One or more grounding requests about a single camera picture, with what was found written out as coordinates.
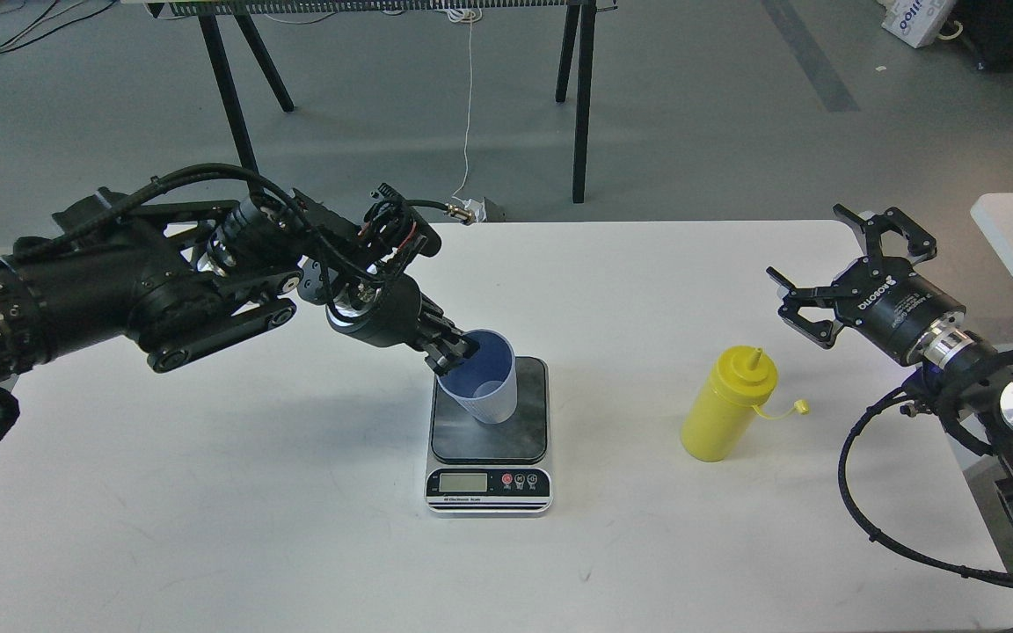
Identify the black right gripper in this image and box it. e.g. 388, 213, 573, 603
765, 204, 967, 366

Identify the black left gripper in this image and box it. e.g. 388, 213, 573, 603
326, 275, 481, 377

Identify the blue ribbed plastic cup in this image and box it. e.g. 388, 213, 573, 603
435, 330, 518, 425

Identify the yellow squeeze bottle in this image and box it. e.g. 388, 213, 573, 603
680, 346, 811, 463

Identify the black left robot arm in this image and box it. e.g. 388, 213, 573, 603
0, 162, 481, 441

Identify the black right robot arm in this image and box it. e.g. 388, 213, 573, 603
768, 205, 1013, 529

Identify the digital kitchen scale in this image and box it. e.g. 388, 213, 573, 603
425, 357, 552, 517

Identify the white power adapter on floor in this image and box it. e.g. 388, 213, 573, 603
462, 197, 507, 223

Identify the white cardboard box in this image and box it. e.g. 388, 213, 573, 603
878, 1, 964, 48

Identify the black trestle table background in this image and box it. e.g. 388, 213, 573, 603
120, 0, 622, 205

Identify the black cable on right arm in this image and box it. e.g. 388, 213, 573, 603
837, 384, 1013, 592

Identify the white hanging cable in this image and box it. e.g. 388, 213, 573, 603
450, 9, 477, 205

